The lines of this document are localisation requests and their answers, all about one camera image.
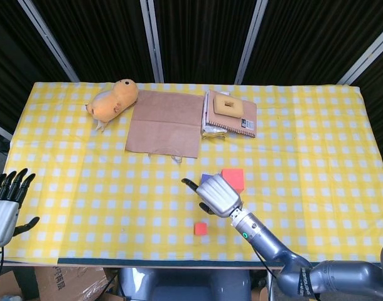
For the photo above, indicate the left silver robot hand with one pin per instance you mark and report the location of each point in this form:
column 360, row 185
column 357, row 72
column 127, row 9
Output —
column 1, row 219

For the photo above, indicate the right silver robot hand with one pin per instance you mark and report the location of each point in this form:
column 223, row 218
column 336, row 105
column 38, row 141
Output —
column 219, row 196

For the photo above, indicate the purple cube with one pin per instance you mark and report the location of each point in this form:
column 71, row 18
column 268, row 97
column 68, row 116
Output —
column 206, row 178

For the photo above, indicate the small red foam cube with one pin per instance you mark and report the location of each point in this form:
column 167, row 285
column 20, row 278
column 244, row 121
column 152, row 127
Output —
column 201, row 229

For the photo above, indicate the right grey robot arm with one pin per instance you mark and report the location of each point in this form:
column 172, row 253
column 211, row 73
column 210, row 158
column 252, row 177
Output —
column 273, row 244

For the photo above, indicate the large red foam cube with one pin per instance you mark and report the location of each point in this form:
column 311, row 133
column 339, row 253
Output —
column 235, row 178

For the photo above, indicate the brown cardboard box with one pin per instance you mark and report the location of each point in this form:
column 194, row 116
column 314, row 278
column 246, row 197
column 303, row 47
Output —
column 37, row 282

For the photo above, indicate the yellow checked tablecloth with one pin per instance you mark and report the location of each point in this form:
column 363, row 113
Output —
column 69, row 188

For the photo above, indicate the brown spiral notebook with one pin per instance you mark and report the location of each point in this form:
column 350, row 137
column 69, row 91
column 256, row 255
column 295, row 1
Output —
column 238, row 123

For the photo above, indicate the yellow sponge block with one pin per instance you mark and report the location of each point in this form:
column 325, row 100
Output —
column 228, row 108

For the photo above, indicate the flat brown paper bag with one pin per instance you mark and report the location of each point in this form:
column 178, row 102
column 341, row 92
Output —
column 166, row 125

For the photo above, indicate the grey robot torso base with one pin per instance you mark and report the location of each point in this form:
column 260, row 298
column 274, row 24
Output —
column 185, row 285

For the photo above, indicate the orange plush animal toy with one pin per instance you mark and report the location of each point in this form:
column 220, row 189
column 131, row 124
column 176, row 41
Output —
column 113, row 100

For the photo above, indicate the white partition post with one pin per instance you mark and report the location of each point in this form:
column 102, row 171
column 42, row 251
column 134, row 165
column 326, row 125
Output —
column 364, row 56
column 1, row 131
column 250, row 40
column 152, row 40
column 50, row 40

